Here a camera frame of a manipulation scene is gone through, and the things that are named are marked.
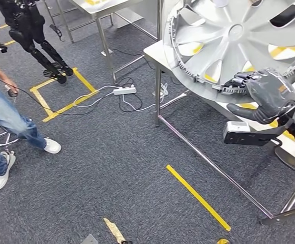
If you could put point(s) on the silver plastic wheel cover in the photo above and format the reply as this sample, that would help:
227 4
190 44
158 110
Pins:
235 32

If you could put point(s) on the steel workbench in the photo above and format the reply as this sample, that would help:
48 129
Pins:
153 54

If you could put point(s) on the yellow workbench tape outline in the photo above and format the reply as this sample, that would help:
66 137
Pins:
248 106

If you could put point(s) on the white power strip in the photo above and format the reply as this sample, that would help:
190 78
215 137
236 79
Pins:
124 90

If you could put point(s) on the metal floor socket plate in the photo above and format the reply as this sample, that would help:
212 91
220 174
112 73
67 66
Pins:
107 53

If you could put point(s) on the yellow floor tape strip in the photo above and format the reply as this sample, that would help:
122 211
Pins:
198 197

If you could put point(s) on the worn yellow floor tape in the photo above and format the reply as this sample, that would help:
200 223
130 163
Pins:
114 230

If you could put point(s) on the steel table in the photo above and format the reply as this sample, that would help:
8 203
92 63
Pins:
99 8

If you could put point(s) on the short yellow floor tape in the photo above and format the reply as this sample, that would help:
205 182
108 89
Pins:
223 241

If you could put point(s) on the person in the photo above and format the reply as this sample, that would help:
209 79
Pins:
5 114

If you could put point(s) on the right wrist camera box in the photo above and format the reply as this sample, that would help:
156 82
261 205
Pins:
249 138

